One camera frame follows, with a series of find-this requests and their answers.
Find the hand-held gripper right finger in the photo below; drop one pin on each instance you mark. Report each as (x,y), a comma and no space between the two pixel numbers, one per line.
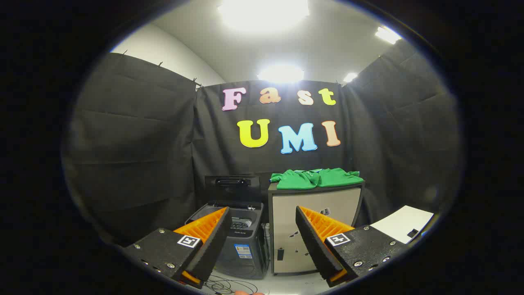
(311,246)

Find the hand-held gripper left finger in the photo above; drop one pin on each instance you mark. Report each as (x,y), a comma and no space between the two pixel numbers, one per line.
(217,241)

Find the gray washing machine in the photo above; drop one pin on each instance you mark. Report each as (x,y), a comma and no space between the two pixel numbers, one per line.
(245,262)

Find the dark washing machine lid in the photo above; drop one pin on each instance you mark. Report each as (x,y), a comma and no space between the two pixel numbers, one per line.
(250,193)

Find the green polo shirt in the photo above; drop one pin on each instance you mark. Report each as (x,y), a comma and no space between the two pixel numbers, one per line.
(311,179)

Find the white board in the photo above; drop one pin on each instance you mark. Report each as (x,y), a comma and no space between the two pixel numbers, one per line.
(399,223)

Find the black backdrop cloth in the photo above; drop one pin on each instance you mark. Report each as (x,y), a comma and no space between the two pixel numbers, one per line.
(135,143)

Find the rectangular ceiling light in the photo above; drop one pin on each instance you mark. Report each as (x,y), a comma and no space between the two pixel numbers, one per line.
(387,35)
(350,77)

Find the small round ceiling light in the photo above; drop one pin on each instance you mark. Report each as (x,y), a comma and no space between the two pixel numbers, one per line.
(281,73)

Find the large round ceiling light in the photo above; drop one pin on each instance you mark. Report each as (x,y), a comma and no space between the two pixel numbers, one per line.
(262,12)

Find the beige cabinet with dark frame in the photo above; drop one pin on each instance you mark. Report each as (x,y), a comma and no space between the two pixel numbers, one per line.
(286,213)

